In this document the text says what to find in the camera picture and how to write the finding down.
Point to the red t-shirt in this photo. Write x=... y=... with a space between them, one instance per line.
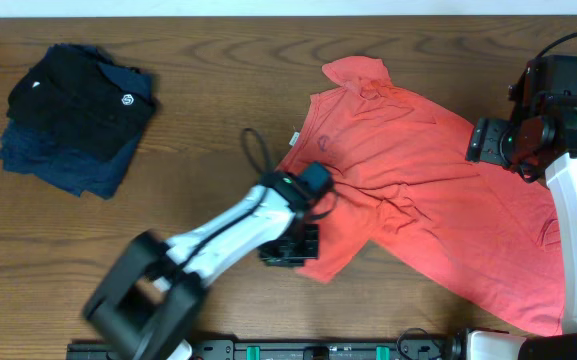
x=403 y=182

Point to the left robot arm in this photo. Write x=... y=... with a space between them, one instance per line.
x=148 y=301

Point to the navy blue folded shirt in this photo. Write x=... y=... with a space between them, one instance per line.
x=28 y=151

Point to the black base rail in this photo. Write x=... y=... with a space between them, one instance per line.
x=232 y=350

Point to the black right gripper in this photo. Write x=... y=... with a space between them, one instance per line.
x=486 y=140

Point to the black folded shirt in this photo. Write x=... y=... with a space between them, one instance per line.
x=83 y=100

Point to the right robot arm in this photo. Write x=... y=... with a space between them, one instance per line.
x=551 y=139

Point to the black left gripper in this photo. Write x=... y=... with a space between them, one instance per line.
x=273 y=256

